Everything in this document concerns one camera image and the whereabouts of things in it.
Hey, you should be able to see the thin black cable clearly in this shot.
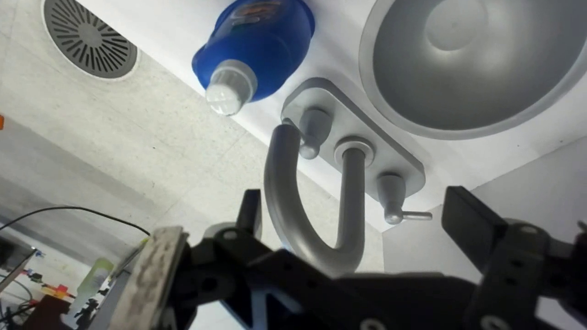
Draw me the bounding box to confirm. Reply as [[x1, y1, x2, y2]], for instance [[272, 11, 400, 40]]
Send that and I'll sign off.
[[0, 204, 152, 238]]

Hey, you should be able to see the white toy kitchen unit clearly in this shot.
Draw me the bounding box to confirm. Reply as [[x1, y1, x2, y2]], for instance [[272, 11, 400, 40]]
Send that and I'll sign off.
[[75, 0, 587, 330]]

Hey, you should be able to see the grey curved toy tap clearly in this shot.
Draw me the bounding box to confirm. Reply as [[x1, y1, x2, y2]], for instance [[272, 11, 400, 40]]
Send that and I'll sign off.
[[263, 119, 374, 279]]

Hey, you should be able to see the round grey floor grille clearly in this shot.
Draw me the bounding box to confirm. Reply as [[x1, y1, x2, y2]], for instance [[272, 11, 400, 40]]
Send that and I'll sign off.
[[41, 0, 141, 81]]

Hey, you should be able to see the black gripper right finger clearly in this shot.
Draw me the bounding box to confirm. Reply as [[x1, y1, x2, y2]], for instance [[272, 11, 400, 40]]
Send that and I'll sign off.
[[442, 185, 587, 330]]

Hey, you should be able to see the blue plastic bottle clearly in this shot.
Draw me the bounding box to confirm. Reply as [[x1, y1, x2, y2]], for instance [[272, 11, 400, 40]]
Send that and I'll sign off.
[[191, 0, 318, 117]]

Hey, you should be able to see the grey round sink basin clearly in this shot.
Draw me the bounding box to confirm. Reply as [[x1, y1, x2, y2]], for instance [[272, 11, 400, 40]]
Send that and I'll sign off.
[[358, 0, 587, 141]]

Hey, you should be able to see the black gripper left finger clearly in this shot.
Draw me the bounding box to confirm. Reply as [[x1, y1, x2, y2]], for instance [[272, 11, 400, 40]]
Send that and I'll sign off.
[[108, 187, 272, 330]]

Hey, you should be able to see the grey tap base with handles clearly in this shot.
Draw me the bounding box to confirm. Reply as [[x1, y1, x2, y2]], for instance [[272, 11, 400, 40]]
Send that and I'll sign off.
[[281, 75, 437, 227]]

